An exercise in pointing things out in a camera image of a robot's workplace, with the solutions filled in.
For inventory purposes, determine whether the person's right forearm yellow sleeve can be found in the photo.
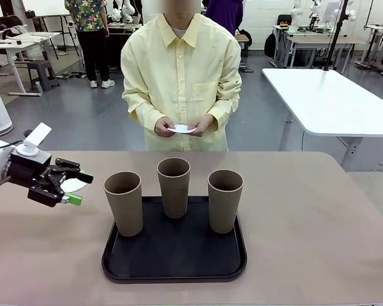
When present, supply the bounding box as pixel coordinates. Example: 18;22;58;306
127;94;163;135

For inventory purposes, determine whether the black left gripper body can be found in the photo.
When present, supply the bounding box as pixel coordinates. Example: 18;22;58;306
9;149;64;193

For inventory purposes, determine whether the person's left hand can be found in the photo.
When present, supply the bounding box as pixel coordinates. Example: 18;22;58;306
186;113;215;138

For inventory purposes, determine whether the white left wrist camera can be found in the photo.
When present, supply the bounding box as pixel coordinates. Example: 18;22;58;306
16;122;52;157

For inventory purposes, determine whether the black backpack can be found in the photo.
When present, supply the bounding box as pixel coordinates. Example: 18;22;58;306
264;31;277;59

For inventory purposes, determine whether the person's left forearm yellow sleeve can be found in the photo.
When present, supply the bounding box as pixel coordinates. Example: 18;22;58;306
206;94;241;132

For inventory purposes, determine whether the person's right hand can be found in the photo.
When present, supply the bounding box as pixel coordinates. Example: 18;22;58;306
153;116;179;138

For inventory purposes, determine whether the brown paper cup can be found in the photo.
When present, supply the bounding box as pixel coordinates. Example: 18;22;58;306
103;171;144;237
207;169;244;235
156;157;192;219

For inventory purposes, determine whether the brown-topped desk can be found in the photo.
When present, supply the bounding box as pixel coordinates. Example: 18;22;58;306
285;36;358;69

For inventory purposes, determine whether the grey plastic stool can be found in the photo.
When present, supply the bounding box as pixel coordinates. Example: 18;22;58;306
26;59;60;92

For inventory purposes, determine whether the white scalloped paper coaster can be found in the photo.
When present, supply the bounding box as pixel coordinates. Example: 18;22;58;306
167;123;197;135
61;178;86;194

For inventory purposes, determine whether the white desk with clutter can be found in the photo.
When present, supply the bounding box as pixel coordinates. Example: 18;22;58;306
0;31;62;96

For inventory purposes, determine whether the black tripod stand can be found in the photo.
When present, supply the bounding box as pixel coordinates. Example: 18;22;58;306
321;0;355;71

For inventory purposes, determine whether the black plastic tray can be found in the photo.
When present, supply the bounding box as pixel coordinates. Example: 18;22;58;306
101;195;248;284

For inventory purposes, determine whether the person in yellow shirt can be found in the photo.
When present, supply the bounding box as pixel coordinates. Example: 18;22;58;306
120;0;243;152

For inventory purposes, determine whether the person in floral shirt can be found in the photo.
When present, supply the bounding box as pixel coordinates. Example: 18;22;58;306
64;0;116;89

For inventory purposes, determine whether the person in purple top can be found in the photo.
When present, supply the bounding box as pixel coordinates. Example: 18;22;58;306
205;0;245;36

